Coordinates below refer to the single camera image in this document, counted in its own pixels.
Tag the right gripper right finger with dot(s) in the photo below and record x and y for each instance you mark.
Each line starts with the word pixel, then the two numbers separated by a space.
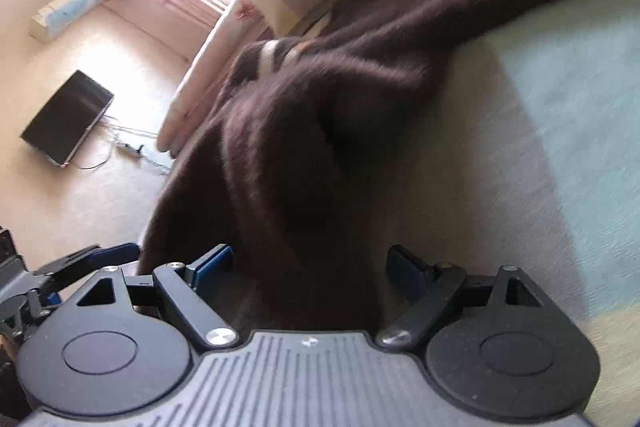
pixel 431 291

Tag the dark brown knit sweater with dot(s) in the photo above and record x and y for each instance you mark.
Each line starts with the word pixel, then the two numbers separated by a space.
pixel 272 172

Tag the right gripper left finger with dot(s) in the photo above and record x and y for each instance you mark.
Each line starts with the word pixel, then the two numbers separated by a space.
pixel 181 286

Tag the folded pink floral quilt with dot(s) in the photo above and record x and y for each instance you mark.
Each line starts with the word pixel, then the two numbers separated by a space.
pixel 242 23

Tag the black wall television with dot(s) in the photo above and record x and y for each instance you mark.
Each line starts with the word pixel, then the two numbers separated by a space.
pixel 65 121

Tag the white power strip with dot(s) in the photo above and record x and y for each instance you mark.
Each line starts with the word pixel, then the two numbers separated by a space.
pixel 130 150

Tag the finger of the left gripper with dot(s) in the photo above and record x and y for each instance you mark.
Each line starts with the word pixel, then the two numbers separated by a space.
pixel 116 255

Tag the patchwork pastel bed sheet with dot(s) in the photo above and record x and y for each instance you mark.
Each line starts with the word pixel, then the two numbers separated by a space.
pixel 526 167

